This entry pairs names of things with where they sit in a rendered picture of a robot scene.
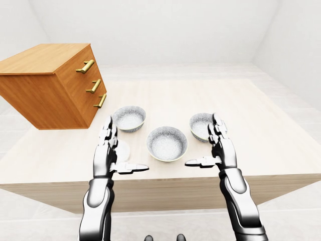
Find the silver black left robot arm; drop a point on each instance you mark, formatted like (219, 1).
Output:
(96, 200)

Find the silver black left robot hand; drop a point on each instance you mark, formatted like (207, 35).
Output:
(102, 158)

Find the short wooden drawer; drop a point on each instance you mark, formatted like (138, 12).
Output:
(91, 113)

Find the small dark rounded shape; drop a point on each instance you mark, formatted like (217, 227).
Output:
(180, 237)
(148, 238)

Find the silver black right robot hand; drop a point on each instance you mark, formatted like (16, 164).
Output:
(225, 153)

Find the wooden cabinet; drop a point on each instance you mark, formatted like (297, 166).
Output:
(32, 98)

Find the small white round plate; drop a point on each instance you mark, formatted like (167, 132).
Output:
(124, 151)

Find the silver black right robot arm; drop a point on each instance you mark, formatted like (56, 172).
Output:
(240, 200)

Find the tall wooden drawer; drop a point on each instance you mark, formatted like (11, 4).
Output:
(72, 75)

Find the medium wooden drawer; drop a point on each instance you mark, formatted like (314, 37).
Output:
(84, 96)

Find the patterned bowl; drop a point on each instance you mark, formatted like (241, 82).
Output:
(166, 144)
(199, 125)
(129, 118)

